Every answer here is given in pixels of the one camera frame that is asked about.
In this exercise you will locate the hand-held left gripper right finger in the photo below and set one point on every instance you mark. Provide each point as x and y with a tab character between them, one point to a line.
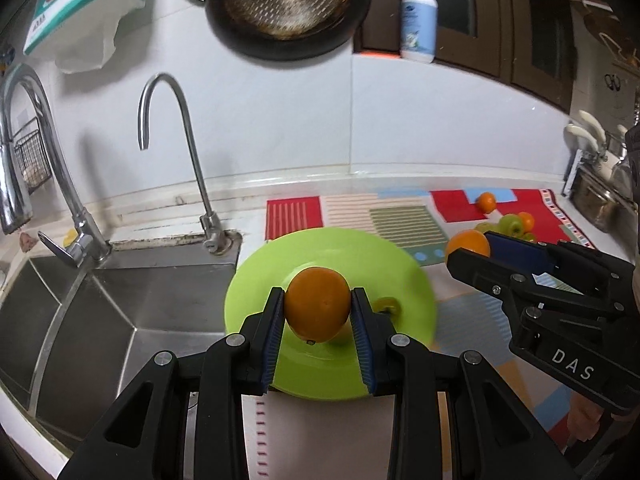
361	337

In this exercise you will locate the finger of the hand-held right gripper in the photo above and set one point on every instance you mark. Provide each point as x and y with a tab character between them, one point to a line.
520	256
480	272

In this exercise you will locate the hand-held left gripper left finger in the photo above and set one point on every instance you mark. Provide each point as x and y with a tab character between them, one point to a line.
272	332

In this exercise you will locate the green apple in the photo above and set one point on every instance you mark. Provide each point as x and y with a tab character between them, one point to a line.
509	224

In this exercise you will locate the large orange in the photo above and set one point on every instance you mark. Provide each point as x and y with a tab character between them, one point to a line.
317	305

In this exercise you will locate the small orange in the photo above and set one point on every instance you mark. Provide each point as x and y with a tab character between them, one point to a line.
486	201

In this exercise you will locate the lime green plate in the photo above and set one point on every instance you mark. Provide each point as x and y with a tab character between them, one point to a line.
350	255

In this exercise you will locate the person's right hand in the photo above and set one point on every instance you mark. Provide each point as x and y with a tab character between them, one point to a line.
582	425

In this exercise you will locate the small green tomato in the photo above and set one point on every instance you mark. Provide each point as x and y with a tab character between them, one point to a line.
390	305

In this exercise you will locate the metal knife rack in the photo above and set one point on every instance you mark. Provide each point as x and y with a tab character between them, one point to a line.
592	195

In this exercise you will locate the colourful patterned mat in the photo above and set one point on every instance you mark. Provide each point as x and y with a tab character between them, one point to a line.
400	220

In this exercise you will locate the stainless steel sink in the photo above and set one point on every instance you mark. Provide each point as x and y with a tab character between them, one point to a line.
150	300

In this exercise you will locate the slim gooseneck faucet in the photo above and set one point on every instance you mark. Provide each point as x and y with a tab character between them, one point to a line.
197	170

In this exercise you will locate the small yellow object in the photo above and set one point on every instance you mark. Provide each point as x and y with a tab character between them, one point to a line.
71	237

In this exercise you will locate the wooden board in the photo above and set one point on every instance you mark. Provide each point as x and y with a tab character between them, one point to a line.
615	30

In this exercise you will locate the white pump soap bottle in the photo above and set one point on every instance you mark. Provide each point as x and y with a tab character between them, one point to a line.
419	20

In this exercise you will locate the large chrome faucet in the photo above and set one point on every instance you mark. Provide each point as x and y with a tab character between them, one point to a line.
65	180

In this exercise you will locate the small pink object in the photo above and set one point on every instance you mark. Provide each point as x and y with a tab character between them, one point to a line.
27	241

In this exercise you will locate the black frying pan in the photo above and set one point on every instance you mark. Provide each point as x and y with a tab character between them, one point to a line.
280	5

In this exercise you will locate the tissue pack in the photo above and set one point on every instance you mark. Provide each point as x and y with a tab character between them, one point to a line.
75	5

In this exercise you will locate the dark brown window frame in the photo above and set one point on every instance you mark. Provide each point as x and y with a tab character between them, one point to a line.
500	20

